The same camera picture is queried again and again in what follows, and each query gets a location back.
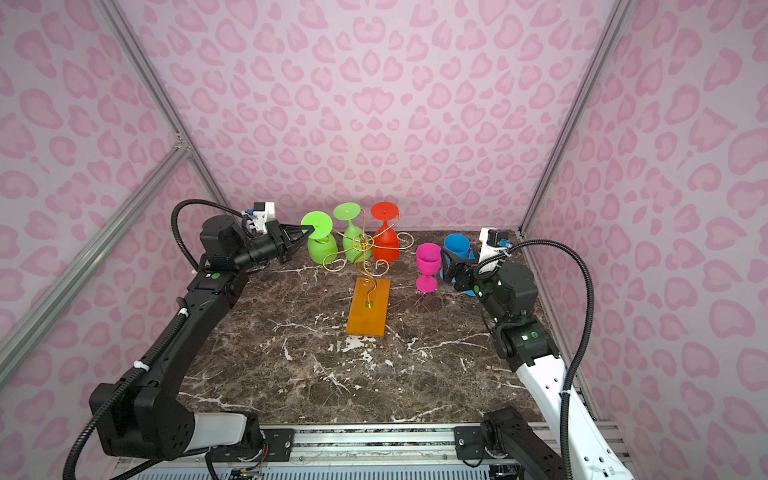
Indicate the magenta wine glass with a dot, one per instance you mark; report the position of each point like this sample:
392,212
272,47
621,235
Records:
429,262

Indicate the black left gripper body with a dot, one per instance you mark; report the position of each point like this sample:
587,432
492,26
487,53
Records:
279,242

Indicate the blue wine glass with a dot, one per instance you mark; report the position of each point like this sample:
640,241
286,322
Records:
458,244
469,280

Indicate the aluminium frame post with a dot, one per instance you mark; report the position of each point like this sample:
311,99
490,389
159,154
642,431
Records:
617,21
128,39

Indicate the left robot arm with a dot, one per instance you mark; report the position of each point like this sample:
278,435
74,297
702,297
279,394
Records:
140,416

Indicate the blue front wine glass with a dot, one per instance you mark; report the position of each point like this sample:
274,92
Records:
469,280

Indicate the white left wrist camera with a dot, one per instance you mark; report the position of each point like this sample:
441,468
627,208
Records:
254,220

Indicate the green wine glass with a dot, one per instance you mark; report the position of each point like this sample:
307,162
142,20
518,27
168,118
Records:
322,245
355,248

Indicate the orange wooden rack base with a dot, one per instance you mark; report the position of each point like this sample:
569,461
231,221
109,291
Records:
368,312

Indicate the red wine glass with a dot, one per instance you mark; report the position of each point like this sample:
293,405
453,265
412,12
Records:
386,242

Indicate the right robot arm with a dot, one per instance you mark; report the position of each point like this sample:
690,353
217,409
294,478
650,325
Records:
507,293

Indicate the aluminium frame post right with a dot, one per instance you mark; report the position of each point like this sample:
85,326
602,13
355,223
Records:
617,21

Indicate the aluminium frame post left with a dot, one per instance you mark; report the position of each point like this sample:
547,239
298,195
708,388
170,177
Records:
128,39

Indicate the gold wire glass rack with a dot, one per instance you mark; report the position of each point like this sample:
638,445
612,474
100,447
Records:
372,268

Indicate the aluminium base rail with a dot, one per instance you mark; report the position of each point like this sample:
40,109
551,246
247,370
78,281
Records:
356,451

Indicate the aluminium diagonal frame bar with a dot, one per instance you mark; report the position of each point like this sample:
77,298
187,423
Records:
36,323

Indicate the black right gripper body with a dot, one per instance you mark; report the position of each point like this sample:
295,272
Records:
471,280

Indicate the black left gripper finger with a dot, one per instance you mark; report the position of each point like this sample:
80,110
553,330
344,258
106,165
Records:
292,242
291,228

